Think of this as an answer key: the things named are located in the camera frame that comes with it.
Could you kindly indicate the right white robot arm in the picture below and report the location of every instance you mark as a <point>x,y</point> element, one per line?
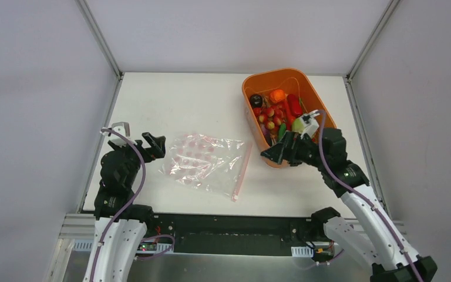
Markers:
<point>384,251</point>

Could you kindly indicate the green toy pepper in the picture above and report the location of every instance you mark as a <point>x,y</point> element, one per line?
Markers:
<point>281,131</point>

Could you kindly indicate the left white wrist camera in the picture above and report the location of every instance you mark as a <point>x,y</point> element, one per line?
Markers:
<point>117,132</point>

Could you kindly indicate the orange plastic basket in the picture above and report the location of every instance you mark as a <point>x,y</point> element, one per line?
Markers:
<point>292,81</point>

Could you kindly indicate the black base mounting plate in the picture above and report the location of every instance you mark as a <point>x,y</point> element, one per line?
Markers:
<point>239,235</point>

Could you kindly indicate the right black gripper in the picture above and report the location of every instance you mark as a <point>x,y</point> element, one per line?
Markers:
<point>294,146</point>

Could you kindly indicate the purple toy eggplant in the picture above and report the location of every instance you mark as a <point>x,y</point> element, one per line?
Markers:
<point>266,134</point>

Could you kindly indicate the dark purple toy mangosteen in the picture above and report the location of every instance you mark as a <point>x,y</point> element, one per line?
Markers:
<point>256,101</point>

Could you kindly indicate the red toy lychee bunch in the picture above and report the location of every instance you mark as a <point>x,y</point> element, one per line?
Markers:
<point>272,118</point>

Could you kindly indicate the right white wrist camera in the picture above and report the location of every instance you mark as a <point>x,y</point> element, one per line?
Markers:
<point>310,123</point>

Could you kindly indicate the orange toy tangerine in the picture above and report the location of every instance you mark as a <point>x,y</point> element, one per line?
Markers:
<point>277,96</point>

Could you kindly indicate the red toy chili pepper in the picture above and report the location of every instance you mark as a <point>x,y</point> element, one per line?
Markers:
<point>294,105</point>

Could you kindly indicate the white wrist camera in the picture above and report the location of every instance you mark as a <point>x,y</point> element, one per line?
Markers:
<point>310,123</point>
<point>117,132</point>

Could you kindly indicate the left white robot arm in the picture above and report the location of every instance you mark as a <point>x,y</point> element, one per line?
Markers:
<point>120,224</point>

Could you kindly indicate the green toy cabbage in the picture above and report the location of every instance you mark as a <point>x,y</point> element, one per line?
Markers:
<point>298,125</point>

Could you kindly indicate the clear pink zip top bag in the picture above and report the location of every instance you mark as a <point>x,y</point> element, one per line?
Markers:
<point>206,163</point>

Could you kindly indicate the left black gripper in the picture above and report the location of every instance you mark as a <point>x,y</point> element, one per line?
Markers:
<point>143,150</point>

